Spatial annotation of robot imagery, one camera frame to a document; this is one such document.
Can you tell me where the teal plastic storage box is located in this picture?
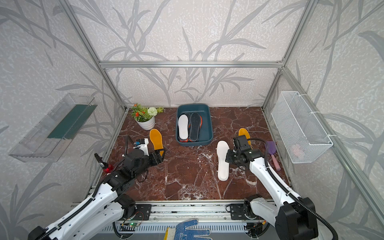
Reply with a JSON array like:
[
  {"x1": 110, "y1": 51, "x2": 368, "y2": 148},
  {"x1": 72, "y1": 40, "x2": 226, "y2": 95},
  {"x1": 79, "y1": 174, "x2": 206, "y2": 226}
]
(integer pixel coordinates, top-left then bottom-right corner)
[{"x1": 176, "y1": 104, "x2": 213, "y2": 147}]

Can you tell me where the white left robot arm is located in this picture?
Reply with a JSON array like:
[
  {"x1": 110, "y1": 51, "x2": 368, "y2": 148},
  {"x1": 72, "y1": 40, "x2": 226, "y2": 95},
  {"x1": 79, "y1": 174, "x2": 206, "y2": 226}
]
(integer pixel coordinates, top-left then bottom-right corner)
[{"x1": 28, "y1": 129, "x2": 166, "y2": 240}]

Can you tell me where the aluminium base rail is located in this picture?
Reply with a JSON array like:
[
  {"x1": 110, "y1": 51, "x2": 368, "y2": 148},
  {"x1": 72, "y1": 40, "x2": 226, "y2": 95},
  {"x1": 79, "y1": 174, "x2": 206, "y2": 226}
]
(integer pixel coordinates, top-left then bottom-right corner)
[{"x1": 59, "y1": 200, "x2": 316, "y2": 224}]

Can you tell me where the red orange-edged insole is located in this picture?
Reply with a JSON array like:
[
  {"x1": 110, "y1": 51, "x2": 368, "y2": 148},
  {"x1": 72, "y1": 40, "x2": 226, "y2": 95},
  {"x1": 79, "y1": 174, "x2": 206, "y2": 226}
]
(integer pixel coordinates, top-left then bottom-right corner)
[{"x1": 178, "y1": 114, "x2": 203, "y2": 143}]

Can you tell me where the white insole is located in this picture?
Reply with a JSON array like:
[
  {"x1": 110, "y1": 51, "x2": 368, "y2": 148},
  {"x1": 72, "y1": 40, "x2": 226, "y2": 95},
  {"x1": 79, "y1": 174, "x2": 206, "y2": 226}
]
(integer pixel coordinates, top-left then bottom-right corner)
[
  {"x1": 178, "y1": 115, "x2": 189, "y2": 141},
  {"x1": 217, "y1": 141, "x2": 230, "y2": 182}
]

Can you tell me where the potted artificial plant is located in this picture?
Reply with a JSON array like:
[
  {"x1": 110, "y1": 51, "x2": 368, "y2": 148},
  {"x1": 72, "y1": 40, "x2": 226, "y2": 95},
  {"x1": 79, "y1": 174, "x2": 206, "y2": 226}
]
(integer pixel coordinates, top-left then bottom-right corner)
[{"x1": 131, "y1": 104, "x2": 165, "y2": 131}]

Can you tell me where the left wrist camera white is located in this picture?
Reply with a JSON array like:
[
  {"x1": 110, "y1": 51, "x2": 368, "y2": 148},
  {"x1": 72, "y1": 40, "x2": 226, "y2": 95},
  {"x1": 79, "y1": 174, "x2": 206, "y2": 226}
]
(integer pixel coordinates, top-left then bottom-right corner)
[{"x1": 134, "y1": 138, "x2": 149, "y2": 156}]

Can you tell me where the white wire mesh basket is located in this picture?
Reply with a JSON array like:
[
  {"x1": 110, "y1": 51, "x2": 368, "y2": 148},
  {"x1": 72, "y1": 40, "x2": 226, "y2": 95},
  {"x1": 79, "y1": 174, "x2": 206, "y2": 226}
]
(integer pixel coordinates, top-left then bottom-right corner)
[{"x1": 272, "y1": 91, "x2": 333, "y2": 164}]

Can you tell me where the clear acrylic wall shelf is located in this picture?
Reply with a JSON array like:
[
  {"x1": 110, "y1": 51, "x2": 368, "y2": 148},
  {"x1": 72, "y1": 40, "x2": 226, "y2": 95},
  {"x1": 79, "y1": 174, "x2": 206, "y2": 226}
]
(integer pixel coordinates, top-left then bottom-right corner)
[{"x1": 9, "y1": 94, "x2": 98, "y2": 163}]

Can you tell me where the yellow fuzzy insole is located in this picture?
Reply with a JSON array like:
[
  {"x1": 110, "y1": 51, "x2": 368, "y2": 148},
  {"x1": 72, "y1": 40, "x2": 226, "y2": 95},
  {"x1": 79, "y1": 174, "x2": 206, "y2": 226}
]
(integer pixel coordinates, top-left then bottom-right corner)
[
  {"x1": 150, "y1": 129, "x2": 165, "y2": 157},
  {"x1": 238, "y1": 128, "x2": 252, "y2": 146}
]

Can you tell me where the blue white work glove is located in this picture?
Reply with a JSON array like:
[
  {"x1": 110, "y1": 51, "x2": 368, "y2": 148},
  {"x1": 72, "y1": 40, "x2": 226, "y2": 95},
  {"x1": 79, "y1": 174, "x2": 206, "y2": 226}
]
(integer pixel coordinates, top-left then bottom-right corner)
[{"x1": 164, "y1": 219, "x2": 212, "y2": 240}]

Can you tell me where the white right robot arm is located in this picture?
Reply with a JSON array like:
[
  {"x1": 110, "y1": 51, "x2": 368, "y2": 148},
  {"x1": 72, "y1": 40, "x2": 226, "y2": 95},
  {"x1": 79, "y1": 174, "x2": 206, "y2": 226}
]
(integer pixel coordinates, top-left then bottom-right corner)
[{"x1": 226, "y1": 135, "x2": 339, "y2": 240}]

